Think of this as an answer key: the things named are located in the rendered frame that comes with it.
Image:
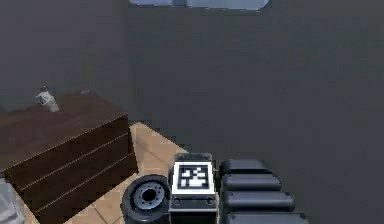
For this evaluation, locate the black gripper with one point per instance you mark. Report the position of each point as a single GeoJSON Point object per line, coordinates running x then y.
{"type": "Point", "coordinates": [146, 199]}

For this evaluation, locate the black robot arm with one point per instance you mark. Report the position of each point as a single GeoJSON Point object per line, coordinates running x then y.
{"type": "Point", "coordinates": [250, 196]}

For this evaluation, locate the dark brown chest of drawers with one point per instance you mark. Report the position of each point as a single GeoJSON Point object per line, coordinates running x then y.
{"type": "Point", "coordinates": [63, 146]}

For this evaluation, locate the small blue object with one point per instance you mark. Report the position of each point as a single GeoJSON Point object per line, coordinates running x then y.
{"type": "Point", "coordinates": [85, 91]}

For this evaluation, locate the grey cloth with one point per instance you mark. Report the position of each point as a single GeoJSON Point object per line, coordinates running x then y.
{"type": "Point", "coordinates": [8, 203]}

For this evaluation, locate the white spray bottle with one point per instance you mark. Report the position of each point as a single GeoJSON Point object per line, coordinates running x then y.
{"type": "Point", "coordinates": [48, 101]}

